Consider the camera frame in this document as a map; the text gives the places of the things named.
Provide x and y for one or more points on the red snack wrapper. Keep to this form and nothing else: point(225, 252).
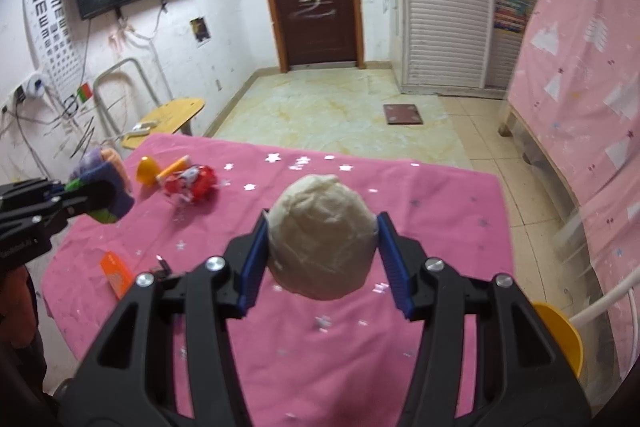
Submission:
point(192, 185)

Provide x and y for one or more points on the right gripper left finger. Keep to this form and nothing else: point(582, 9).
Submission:
point(127, 376)

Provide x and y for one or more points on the pink tree-print bed sheet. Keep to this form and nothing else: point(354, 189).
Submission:
point(576, 86)

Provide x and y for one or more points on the white paper ball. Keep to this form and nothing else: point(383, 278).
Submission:
point(322, 238)

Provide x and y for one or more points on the blue cloth ball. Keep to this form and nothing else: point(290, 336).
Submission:
point(102, 176)

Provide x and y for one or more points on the yellow plastic bin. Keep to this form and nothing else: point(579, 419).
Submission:
point(564, 334)

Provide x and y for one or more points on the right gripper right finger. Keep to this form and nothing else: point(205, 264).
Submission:
point(522, 377)

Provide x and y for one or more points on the yellow wooden chair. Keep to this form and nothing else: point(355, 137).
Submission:
point(174, 116)

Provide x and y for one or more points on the eye chart poster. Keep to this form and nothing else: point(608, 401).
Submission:
point(52, 40)

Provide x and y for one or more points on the white power strip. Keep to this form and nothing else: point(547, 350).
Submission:
point(142, 128)

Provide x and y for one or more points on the wooden bed frame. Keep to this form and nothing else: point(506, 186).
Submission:
point(512, 125)

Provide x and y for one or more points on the orange thread spool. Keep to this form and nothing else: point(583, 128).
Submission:
point(177, 166)

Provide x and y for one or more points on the small dark wall picture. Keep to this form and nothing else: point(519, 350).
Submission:
point(200, 30)

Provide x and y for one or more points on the brown bathroom scale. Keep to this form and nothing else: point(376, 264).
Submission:
point(402, 114)

